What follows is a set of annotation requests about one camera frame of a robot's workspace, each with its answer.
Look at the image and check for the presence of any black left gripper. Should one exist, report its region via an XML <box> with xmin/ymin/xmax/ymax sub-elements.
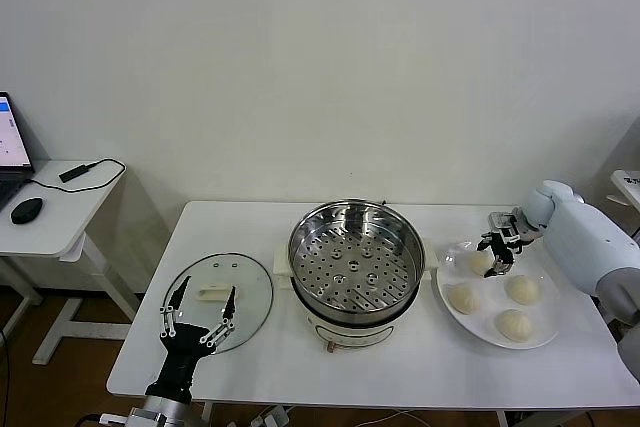
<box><xmin>144</xmin><ymin>275</ymin><xmax>239</xmax><ymax>404</ymax></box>

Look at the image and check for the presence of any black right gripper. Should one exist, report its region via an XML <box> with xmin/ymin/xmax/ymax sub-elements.
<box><xmin>475</xmin><ymin>225</ymin><xmax>545</xmax><ymax>278</ymax></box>

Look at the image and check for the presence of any white steamed baozi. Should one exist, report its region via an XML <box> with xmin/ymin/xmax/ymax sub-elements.
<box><xmin>504</xmin><ymin>274</ymin><xmax>541</xmax><ymax>306</ymax></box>
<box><xmin>493</xmin><ymin>308</ymin><xmax>535</xmax><ymax>341</ymax></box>
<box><xmin>446</xmin><ymin>282</ymin><xmax>482</xmax><ymax>316</ymax></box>
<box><xmin>465</xmin><ymin>251</ymin><xmax>495</xmax><ymax>277</ymax></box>

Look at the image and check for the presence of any round glass lid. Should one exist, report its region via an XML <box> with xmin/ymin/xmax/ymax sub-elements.
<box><xmin>163</xmin><ymin>252</ymin><xmax>275</xmax><ymax>356</ymax></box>

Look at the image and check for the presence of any stainless steel steamer basket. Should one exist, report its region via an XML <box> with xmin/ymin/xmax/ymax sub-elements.
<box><xmin>288</xmin><ymin>199</ymin><xmax>427</xmax><ymax>317</ymax></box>

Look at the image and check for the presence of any stainless steel steamer pot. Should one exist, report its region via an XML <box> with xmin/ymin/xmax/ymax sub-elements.
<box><xmin>272</xmin><ymin>239</ymin><xmax>441</xmax><ymax>353</ymax></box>

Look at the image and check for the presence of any white round plate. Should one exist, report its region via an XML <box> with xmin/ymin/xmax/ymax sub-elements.
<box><xmin>435</xmin><ymin>240</ymin><xmax>565</xmax><ymax>351</ymax></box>

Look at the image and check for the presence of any white side desk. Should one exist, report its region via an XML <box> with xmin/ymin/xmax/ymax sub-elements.
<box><xmin>0</xmin><ymin>159</ymin><xmax>144</xmax><ymax>366</ymax></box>

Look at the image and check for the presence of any white power strip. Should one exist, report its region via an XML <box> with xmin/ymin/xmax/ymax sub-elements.
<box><xmin>251</xmin><ymin>404</ymin><xmax>292</xmax><ymax>427</ymax></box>

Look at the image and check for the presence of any black rectangular adapter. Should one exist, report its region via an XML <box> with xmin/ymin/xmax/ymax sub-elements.
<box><xmin>58</xmin><ymin>162</ymin><xmax>99</xmax><ymax>184</ymax></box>

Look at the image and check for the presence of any black computer mouse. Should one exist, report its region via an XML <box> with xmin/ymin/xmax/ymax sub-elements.
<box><xmin>10</xmin><ymin>196</ymin><xmax>45</xmax><ymax>225</ymax></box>

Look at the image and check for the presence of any black laptop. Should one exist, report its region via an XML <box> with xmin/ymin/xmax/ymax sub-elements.
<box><xmin>0</xmin><ymin>91</ymin><xmax>36</xmax><ymax>212</ymax></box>

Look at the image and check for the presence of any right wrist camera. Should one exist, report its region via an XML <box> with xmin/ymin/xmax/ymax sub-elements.
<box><xmin>487</xmin><ymin>210</ymin><xmax>524</xmax><ymax>241</ymax></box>

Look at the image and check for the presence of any thin black cable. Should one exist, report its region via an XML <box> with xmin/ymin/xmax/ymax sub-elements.
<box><xmin>24</xmin><ymin>157</ymin><xmax>127</xmax><ymax>194</ymax></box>

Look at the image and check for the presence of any white floor cable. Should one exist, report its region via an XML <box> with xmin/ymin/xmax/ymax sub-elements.
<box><xmin>349</xmin><ymin>409</ymin><xmax>417</xmax><ymax>427</ymax></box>

